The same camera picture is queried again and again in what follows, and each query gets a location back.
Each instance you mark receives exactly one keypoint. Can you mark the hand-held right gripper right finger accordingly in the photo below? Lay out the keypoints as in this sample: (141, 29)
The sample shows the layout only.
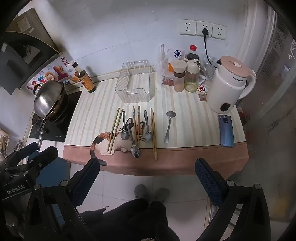
(207, 178)

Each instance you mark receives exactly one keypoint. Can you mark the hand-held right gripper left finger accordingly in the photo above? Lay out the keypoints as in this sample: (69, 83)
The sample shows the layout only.
(86, 178)

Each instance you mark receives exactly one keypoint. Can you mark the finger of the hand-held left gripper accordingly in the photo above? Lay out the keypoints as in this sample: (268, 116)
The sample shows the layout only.
(47, 154)
(29, 148)

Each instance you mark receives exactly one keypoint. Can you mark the wooden chopstick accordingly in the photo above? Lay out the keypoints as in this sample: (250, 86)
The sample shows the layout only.
(154, 134)
(113, 129)
(139, 115)
(134, 115)
(117, 129)
(152, 129)

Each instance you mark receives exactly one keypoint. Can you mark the clear plastic container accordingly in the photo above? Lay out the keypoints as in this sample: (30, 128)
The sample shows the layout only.
(135, 92)

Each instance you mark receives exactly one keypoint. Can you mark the pale wooden rack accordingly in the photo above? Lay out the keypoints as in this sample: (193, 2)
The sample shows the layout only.
(4, 141)

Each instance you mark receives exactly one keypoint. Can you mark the steel wok with lid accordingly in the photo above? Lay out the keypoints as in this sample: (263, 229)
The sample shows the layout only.
(59, 109)

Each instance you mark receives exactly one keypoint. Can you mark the grey slipper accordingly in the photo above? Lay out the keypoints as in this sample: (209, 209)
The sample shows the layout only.
(161, 194)
(140, 191)

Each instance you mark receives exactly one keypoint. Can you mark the black induction cooktop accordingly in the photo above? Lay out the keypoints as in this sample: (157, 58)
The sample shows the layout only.
(69, 109)

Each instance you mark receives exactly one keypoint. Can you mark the blue smartphone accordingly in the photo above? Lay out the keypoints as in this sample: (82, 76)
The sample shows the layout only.
(226, 131)

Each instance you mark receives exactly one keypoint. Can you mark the steel wok lid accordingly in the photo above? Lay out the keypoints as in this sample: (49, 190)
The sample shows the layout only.
(48, 98)

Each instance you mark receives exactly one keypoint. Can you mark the striped cat print table mat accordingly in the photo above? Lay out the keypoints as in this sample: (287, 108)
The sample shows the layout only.
(196, 120)

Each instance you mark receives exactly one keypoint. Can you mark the person's dark trousers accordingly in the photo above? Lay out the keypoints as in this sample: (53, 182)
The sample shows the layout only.
(129, 222)

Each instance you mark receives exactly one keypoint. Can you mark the small brown sachet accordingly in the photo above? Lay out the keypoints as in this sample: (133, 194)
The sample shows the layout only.
(203, 97)

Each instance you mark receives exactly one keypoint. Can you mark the dark soy sauce bottle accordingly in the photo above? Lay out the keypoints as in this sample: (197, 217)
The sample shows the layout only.
(87, 81)

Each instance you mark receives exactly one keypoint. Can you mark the red swirl sachet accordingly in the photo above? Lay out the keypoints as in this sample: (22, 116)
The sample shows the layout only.
(202, 88)

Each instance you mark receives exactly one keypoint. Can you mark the white electric kettle pink lid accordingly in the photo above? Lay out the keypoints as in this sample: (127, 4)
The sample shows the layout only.
(227, 90)

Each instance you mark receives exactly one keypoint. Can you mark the steel range hood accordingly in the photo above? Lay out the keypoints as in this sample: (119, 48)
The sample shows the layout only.
(23, 53)

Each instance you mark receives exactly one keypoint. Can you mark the clear oil bottle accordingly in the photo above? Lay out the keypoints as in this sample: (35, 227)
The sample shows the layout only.
(191, 81)

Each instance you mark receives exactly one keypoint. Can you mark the spice jar brown band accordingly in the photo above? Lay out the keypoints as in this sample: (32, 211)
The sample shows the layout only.
(180, 78)

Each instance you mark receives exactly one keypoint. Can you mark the red food packet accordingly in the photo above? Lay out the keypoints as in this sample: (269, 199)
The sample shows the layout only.
(167, 81)

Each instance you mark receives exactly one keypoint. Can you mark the dark bottle red cap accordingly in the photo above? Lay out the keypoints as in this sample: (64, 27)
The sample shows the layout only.
(192, 54)

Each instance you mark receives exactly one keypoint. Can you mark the clear cup blue print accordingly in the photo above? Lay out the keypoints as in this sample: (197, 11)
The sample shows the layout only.
(177, 54)

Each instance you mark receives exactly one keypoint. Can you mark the red square wall sticker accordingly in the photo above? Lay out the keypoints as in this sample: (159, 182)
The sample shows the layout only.
(63, 59)

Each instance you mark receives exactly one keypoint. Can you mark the white wall socket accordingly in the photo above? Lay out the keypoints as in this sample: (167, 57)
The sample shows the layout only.
(186, 27)
(219, 31)
(204, 26)

